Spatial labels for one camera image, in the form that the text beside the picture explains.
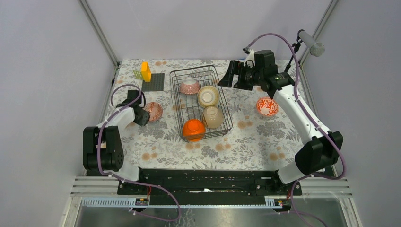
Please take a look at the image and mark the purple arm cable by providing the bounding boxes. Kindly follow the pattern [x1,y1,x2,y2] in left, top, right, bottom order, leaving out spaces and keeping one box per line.
[96,84,183,223]
[244,33,348,226]

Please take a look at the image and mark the floral patterned table mat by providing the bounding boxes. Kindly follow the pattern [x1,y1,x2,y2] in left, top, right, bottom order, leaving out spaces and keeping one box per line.
[121,59,303,170]

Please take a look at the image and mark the aluminium frame rail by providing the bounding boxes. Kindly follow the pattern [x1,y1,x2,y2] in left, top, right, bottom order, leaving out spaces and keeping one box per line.
[78,0,120,68]

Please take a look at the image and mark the beige speckled bowl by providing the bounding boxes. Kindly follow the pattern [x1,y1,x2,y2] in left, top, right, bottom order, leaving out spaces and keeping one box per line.
[197,86,220,108]

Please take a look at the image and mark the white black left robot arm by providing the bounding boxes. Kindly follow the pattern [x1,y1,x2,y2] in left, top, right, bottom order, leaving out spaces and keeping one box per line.
[83,90,150,194]

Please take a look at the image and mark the green yellow grid plate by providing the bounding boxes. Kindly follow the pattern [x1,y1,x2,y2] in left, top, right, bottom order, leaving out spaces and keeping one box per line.
[133,70,143,80]

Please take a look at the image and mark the white bowl red floral pattern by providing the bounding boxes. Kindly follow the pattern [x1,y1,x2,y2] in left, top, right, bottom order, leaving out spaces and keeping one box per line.
[256,97,279,117]

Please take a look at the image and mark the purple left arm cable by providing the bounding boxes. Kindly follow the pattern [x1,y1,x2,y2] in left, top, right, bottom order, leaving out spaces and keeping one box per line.
[96,84,183,223]

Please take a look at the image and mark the pink patterned bowl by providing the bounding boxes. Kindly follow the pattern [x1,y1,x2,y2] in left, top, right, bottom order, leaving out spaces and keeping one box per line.
[179,78,201,95]

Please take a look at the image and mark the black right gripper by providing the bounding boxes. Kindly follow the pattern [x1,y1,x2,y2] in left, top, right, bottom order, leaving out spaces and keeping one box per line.
[218,60,263,91]

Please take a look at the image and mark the orange glossy bowl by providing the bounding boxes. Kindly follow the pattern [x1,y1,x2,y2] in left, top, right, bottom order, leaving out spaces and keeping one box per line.
[183,119,206,141]

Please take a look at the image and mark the beige bowl with leaf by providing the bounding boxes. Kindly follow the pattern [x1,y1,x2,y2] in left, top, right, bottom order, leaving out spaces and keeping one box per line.
[202,105,224,129]

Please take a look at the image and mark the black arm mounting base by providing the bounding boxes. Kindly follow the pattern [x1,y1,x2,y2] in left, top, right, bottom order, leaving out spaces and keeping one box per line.
[86,167,336,207]

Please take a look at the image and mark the blue zigzag orange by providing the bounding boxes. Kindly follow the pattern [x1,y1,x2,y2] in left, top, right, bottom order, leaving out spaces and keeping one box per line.
[144,102,163,122]

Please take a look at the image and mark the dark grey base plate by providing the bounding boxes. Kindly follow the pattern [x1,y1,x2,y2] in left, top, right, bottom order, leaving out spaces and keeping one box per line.
[141,73,165,92]

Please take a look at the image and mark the orange plastic block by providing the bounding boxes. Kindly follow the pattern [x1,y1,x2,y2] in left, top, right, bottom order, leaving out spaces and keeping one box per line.
[140,62,152,82]

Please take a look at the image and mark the black wire dish rack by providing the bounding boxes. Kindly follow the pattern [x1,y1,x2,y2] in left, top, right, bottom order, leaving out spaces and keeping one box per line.
[170,65,233,142]

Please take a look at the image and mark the silver microphone on black stand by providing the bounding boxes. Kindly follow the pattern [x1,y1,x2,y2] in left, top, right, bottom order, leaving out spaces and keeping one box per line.
[284,29,325,72]

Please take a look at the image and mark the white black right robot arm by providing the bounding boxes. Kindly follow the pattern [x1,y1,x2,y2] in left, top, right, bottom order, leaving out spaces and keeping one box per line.
[219,50,343,195]

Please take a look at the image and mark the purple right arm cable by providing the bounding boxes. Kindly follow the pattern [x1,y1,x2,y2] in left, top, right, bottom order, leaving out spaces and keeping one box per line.
[244,33,348,226]

